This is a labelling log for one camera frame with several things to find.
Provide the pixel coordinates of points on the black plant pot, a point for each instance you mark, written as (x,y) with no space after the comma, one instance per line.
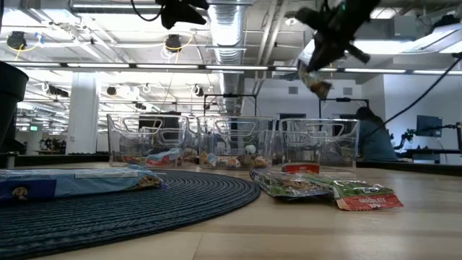
(11,94)

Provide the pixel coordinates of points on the wall monitor screen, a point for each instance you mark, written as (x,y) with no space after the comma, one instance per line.
(429,126)

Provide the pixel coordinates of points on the black aluminium table frame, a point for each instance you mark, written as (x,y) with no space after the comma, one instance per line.
(54,159)

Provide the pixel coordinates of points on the blue granola bar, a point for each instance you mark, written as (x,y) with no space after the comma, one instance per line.
(72,184)
(212,160)
(164,156)

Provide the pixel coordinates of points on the linear ceiling light strip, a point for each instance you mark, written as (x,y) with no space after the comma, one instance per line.
(97,65)

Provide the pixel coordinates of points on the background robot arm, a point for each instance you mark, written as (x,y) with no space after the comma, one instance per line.
(404,136)
(459,133)

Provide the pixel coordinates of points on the round dark blue woven placemat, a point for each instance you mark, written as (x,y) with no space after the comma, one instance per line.
(126,216)

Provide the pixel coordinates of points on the green exit sign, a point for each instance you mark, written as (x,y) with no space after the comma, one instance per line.
(34,128)

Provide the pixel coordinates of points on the white smoke detector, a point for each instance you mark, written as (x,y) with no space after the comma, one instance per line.
(291,21)

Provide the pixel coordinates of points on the person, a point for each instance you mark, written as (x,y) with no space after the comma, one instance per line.
(375,141)

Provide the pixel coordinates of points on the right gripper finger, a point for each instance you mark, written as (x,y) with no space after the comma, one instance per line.
(329,54)
(314,54)

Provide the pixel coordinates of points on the black metal gantry frame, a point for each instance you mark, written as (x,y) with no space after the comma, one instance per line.
(343,99)

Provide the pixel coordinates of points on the clear plastic bin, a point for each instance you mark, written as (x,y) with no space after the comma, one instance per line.
(144,137)
(234,137)
(317,144)

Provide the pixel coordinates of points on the background black table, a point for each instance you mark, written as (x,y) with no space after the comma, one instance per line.
(429,155)

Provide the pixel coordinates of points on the black ceiling device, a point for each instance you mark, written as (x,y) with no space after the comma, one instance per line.
(16,39)
(173,43)

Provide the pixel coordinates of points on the white building pillar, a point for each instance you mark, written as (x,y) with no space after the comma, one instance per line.
(83,122)

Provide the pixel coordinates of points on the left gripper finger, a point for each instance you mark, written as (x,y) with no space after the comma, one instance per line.
(196,16)
(170,20)

